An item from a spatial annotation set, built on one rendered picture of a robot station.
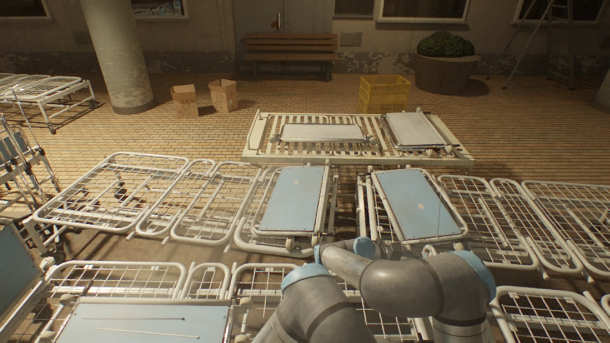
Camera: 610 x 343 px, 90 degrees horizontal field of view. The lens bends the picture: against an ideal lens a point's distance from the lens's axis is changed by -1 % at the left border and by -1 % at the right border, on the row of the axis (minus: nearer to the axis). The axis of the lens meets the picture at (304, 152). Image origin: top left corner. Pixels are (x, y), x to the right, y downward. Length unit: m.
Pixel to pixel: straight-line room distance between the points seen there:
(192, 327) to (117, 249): 1.48
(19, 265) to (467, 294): 1.95
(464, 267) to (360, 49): 6.24
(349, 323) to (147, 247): 2.33
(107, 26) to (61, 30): 3.16
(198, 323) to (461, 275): 1.16
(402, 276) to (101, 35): 4.87
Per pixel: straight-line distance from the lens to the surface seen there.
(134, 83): 5.26
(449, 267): 0.75
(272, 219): 1.99
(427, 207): 2.21
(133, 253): 2.84
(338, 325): 0.67
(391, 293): 0.72
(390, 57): 6.97
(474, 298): 0.78
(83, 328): 1.79
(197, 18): 6.91
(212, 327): 1.58
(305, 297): 0.71
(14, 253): 2.08
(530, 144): 4.93
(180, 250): 2.72
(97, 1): 5.08
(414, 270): 0.72
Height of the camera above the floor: 1.89
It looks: 30 degrees down
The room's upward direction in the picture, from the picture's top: 1 degrees clockwise
